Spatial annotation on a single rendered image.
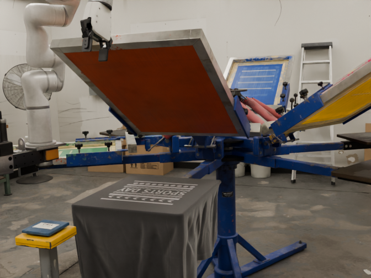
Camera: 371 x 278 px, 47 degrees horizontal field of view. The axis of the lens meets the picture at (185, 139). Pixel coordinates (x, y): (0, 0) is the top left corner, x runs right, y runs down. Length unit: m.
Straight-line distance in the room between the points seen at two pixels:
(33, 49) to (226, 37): 4.53
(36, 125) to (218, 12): 4.62
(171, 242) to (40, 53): 0.92
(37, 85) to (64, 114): 5.53
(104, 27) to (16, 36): 5.50
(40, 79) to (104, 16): 0.58
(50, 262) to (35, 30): 0.90
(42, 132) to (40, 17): 0.47
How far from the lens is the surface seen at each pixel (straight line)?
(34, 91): 1.87
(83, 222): 1.65
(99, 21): 1.37
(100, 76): 1.75
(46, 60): 1.86
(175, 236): 1.48
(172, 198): 1.62
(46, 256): 1.40
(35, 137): 1.89
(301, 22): 5.97
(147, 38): 1.47
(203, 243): 1.75
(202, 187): 1.76
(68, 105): 7.33
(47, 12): 1.77
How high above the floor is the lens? 1.41
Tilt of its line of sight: 9 degrees down
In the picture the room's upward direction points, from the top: 2 degrees counter-clockwise
